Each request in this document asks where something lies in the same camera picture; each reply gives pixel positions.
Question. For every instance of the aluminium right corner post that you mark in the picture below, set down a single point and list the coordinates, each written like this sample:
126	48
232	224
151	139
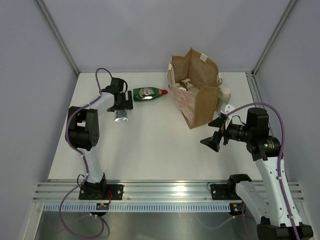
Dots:
279	26

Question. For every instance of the pale green bottle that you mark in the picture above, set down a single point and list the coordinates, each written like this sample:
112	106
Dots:
223	98
179	86

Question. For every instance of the green dish soap bottle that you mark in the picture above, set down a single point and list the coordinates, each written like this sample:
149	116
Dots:
148	93

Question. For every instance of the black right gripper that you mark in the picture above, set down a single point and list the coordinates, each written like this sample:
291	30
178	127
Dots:
213	141

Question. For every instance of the white slotted cable duct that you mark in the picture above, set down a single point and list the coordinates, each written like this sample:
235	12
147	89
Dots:
140	207

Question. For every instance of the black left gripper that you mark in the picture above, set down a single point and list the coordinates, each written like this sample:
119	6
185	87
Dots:
122	107

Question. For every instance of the aluminium corner post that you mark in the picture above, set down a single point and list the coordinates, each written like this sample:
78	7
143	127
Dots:
57	35
279	26

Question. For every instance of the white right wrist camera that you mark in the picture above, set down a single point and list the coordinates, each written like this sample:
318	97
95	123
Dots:
226	109

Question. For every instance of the brown canvas bag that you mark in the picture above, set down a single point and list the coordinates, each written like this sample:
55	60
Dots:
197	109

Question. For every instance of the aluminium right side rail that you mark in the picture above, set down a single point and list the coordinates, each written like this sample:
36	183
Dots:
257	98

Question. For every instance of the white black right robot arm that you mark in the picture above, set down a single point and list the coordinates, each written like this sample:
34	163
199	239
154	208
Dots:
277	217

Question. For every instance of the beige pump lotion bottle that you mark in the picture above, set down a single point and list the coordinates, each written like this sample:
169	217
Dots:
189	86

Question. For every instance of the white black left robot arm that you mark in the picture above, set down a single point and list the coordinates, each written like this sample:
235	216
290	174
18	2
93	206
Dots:
82	133

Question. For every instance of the aluminium left corner post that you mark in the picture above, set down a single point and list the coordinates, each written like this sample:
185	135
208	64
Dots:
57	35

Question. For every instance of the aluminium front rail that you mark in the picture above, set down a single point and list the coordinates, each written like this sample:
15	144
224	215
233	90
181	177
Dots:
136	191

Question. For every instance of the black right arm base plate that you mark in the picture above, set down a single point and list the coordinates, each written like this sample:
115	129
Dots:
221	192

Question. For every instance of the silver toothpaste tube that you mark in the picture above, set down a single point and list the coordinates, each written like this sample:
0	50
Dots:
121	116

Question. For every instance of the aluminium rail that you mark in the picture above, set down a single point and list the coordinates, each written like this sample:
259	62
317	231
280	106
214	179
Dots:
136	191
257	98

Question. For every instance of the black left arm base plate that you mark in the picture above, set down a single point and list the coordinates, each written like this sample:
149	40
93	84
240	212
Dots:
106	192

